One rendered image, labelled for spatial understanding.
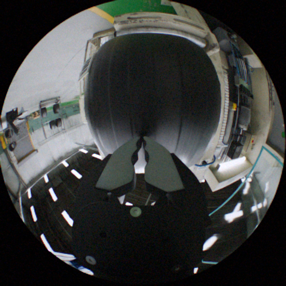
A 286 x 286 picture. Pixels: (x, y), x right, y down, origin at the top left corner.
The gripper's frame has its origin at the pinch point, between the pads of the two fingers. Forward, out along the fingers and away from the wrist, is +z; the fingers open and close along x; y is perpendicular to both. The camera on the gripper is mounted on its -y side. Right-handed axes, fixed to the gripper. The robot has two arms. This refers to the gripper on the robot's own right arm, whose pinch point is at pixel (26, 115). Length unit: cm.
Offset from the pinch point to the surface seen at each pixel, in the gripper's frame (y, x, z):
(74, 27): 104, -26, 37
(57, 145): -178, 864, 603
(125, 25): 9, -81, -4
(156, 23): 8, -91, -5
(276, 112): -23, -135, -29
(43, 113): 90, 353, 240
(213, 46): -3, -109, -9
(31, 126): 152, 917, 384
